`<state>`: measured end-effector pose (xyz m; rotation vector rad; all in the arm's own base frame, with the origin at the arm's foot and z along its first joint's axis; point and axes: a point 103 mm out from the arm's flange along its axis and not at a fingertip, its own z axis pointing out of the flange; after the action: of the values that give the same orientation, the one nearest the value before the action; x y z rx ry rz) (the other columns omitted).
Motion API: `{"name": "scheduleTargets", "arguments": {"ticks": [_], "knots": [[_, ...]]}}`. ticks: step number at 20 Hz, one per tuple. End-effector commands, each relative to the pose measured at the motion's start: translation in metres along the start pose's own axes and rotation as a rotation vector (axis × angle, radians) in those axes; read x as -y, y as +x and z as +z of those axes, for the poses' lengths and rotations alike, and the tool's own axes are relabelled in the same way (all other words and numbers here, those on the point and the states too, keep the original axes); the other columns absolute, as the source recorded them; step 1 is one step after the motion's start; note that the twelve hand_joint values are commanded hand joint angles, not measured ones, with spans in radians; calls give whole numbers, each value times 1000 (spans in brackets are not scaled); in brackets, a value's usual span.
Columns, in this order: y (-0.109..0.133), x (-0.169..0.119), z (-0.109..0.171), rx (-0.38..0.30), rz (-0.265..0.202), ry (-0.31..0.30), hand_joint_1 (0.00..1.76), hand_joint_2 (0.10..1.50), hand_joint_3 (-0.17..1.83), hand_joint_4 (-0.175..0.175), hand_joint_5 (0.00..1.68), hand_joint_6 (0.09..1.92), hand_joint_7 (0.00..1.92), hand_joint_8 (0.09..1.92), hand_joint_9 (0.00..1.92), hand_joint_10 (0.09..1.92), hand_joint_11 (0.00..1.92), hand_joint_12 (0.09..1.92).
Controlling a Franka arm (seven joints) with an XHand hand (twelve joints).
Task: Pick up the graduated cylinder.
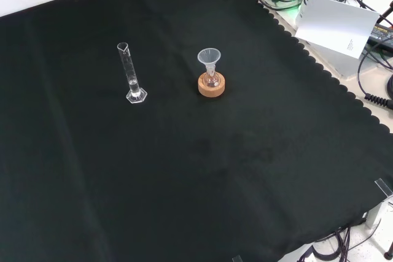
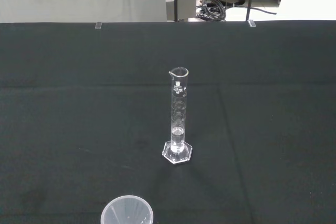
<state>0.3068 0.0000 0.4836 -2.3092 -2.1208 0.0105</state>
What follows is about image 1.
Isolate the clear glass graduated cylinder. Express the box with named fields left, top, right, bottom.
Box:
left=117, top=42, right=148, bottom=104

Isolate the small round-bottom glass flask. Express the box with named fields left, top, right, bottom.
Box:
left=203, top=65, right=220, bottom=88

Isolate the black scalloped bench cloth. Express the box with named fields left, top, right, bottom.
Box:
left=0, top=0, right=393, bottom=262

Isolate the clear plastic funnel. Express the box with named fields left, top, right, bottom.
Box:
left=196, top=47, right=221, bottom=72

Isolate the pale white board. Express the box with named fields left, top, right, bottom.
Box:
left=294, top=0, right=381, bottom=60

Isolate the black power adapter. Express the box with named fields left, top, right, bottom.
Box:
left=367, top=24, right=393, bottom=50

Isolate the white bench leg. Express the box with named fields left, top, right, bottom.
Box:
left=365, top=196, right=393, bottom=229

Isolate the cork ring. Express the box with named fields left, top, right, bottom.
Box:
left=198, top=72, right=227, bottom=98

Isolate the black coiled cable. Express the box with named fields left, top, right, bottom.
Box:
left=364, top=93, right=393, bottom=109

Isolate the black cable bundle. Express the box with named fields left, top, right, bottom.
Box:
left=297, top=224, right=383, bottom=262

